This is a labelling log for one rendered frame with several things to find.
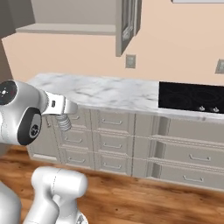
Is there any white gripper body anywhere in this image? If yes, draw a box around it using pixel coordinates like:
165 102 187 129
62 98 80 116

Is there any grey glass cabinet door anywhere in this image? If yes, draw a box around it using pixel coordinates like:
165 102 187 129
115 0 143 58

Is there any grey extractor hood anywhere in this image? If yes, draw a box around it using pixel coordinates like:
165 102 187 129
171 0 224 4

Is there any grey wall socket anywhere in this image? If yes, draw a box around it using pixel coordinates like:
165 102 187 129
214 59 224 74
125 53 137 70

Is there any tall dark grey cabinet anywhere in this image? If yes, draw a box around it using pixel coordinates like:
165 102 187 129
0 0 37 83

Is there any wide grey drawer front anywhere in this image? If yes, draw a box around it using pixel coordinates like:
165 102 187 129
151 163 224 191
153 139 224 169
158 116 224 144

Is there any black hob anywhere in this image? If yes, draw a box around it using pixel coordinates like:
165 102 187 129
157 80 224 115

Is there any grey wall cabinet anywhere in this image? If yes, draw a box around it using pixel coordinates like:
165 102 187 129
15 0 118 37

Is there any grey base cabinet door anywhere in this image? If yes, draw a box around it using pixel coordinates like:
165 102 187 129
26 115 61 163

